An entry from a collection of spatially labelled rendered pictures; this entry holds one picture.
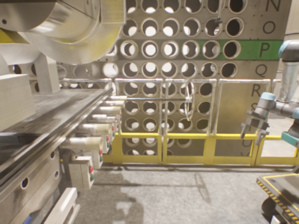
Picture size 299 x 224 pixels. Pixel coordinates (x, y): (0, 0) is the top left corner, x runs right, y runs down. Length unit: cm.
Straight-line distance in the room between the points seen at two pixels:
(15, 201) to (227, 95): 271
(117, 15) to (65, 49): 24
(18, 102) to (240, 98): 280
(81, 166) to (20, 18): 67
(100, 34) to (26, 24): 28
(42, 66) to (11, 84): 42
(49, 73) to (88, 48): 35
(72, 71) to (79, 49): 178
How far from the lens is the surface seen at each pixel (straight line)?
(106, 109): 137
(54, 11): 49
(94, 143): 89
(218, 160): 233
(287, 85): 156
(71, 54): 76
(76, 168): 99
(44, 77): 105
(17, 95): 66
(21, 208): 81
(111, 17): 68
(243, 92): 303
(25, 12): 52
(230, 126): 314
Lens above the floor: 128
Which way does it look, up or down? 19 degrees down
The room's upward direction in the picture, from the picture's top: straight up
